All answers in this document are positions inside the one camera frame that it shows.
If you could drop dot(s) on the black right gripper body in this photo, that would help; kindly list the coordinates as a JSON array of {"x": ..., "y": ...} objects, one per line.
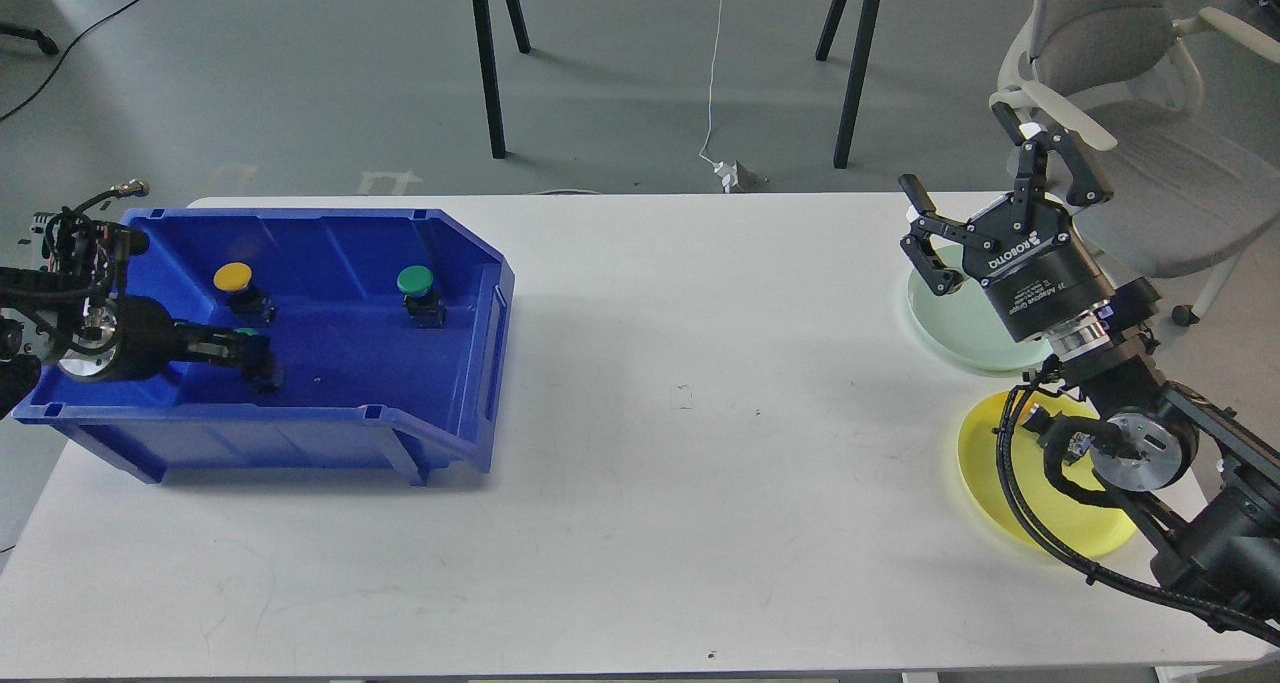
[{"x": 1036, "y": 275}]

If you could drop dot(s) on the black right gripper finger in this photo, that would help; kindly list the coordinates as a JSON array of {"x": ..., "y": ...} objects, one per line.
[
  {"x": 1087, "y": 185},
  {"x": 923, "y": 219}
]

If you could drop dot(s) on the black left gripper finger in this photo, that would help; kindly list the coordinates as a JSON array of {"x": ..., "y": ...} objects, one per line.
[{"x": 255, "y": 355}]

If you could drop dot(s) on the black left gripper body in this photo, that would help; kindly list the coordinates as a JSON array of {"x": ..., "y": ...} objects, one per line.
[{"x": 130, "y": 338}]

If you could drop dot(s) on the yellow push button front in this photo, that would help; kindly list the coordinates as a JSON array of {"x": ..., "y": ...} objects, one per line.
[{"x": 1037, "y": 420}]

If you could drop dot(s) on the yellow push button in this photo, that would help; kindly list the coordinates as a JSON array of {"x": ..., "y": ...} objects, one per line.
[
  {"x": 246, "y": 300},
  {"x": 1037, "y": 420}
]

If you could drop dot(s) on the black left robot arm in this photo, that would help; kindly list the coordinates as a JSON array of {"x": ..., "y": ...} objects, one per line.
[{"x": 71, "y": 311}]

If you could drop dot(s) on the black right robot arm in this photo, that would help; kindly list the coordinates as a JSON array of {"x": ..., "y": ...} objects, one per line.
[{"x": 1114, "y": 432}]

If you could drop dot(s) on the pale green plate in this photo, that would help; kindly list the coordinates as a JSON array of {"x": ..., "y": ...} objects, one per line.
[{"x": 963, "y": 327}]

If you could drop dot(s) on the yellow push button rear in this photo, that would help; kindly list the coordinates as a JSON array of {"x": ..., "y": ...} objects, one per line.
[{"x": 246, "y": 300}]

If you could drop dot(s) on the green push button rear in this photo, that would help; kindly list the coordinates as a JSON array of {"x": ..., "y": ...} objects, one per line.
[{"x": 422, "y": 302}]

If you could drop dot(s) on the yellow plate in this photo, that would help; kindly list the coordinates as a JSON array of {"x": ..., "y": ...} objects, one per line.
[{"x": 1090, "y": 530}]

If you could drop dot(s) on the grey office chair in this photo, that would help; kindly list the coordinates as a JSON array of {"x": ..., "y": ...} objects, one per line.
[{"x": 1118, "y": 72}]

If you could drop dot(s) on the blue plastic storage bin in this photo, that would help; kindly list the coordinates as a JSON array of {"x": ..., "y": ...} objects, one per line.
[{"x": 363, "y": 386}]

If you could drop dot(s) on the black stand legs right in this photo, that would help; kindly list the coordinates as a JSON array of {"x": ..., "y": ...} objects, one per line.
[{"x": 855, "y": 85}]

